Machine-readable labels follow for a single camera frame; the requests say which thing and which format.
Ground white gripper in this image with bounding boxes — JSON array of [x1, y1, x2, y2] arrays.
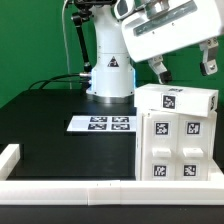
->
[[122, 0, 224, 84]]

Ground small white cabinet top box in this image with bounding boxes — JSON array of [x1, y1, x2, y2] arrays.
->
[[134, 84, 218, 117]]

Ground white cabinet door panel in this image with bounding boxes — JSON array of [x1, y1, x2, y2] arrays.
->
[[142, 114, 178, 181]]

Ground white cabinet body box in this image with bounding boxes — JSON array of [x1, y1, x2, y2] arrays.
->
[[135, 109, 217, 181]]

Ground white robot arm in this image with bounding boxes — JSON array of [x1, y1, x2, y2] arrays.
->
[[72, 0, 224, 103]]

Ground white right fence bar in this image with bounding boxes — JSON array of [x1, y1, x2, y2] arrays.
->
[[209, 160, 224, 182]]

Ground white fence bar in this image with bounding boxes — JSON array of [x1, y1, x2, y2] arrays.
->
[[0, 144, 20, 181], [0, 181, 224, 206], [209, 160, 224, 182]]

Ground white left fence bar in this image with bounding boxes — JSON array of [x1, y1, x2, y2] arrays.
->
[[0, 144, 20, 181]]

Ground white front fence bar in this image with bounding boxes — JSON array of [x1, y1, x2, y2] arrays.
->
[[0, 181, 224, 206]]

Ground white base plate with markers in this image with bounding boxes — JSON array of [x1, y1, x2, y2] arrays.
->
[[67, 115, 136, 132]]

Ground white hanging cable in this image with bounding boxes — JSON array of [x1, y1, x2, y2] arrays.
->
[[61, 0, 73, 90]]

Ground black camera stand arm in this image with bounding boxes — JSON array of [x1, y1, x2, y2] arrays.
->
[[71, 0, 117, 72]]

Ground black cables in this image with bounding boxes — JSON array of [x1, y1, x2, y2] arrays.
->
[[27, 73, 93, 90]]

